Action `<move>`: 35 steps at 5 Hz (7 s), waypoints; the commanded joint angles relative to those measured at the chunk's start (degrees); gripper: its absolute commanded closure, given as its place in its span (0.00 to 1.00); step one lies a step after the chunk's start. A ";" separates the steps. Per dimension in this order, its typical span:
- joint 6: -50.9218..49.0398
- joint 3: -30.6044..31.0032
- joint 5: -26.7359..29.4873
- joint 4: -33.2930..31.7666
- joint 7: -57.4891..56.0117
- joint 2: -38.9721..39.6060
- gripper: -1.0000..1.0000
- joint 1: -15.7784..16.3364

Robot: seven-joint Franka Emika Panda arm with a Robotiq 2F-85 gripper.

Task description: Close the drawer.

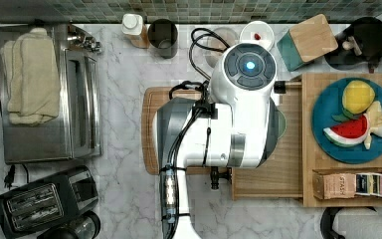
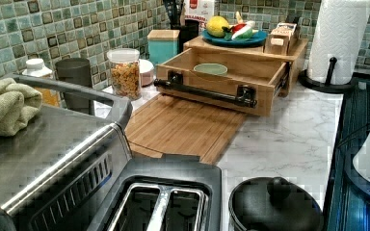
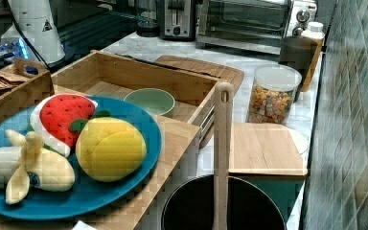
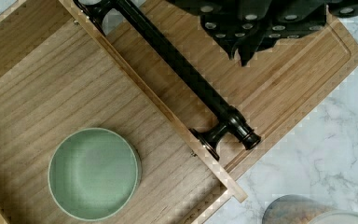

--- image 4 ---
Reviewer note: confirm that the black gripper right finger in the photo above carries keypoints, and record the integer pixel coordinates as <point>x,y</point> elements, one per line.
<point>276,19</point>

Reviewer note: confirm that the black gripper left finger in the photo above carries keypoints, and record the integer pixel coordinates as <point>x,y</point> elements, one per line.
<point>223,22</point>

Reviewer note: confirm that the wooden drawer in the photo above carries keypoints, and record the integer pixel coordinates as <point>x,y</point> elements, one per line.
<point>59,75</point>

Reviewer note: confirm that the bamboo cutting board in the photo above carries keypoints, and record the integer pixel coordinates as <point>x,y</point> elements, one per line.
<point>274,91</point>

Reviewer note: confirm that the green ceramic bowl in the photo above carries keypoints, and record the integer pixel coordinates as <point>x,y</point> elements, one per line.
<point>93,174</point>

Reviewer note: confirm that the black drawer handle bar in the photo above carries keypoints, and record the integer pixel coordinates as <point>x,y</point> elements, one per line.
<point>230,119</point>

